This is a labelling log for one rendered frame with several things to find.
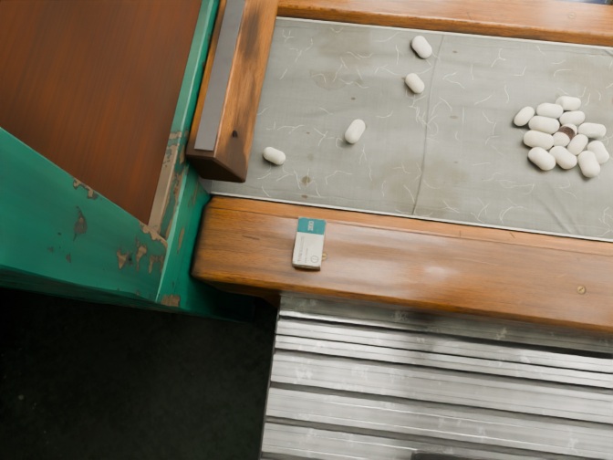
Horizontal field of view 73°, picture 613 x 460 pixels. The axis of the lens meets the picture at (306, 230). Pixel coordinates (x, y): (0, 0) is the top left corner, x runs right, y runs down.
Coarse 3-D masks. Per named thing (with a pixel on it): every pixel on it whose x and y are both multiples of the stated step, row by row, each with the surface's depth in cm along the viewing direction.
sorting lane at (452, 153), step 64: (320, 64) 62; (384, 64) 61; (448, 64) 61; (512, 64) 61; (576, 64) 60; (256, 128) 59; (320, 128) 59; (384, 128) 59; (448, 128) 58; (512, 128) 58; (256, 192) 57; (320, 192) 57; (384, 192) 56; (448, 192) 56; (512, 192) 56; (576, 192) 55
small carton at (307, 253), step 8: (304, 224) 51; (312, 224) 51; (320, 224) 51; (296, 232) 51; (304, 232) 50; (312, 232) 50; (320, 232) 50; (296, 240) 50; (304, 240) 50; (312, 240) 50; (320, 240) 50; (296, 248) 50; (304, 248) 50; (312, 248) 50; (320, 248) 50; (296, 256) 50; (304, 256) 50; (312, 256) 50; (320, 256) 50; (296, 264) 50; (304, 264) 49; (312, 264) 49; (320, 264) 49
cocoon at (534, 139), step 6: (528, 132) 56; (534, 132) 56; (540, 132) 56; (528, 138) 56; (534, 138) 55; (540, 138) 55; (546, 138) 55; (552, 138) 55; (528, 144) 56; (534, 144) 56; (540, 144) 56; (546, 144) 55; (552, 144) 56
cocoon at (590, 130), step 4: (584, 124) 56; (588, 124) 56; (592, 124) 56; (596, 124) 56; (600, 124) 56; (580, 128) 56; (584, 128) 56; (588, 128) 56; (592, 128) 56; (596, 128) 56; (600, 128) 56; (604, 128) 56; (580, 132) 57; (584, 132) 56; (588, 132) 56; (592, 132) 56; (596, 132) 56; (600, 132) 56; (604, 132) 56; (588, 136) 56; (592, 136) 56; (596, 136) 56; (600, 136) 56
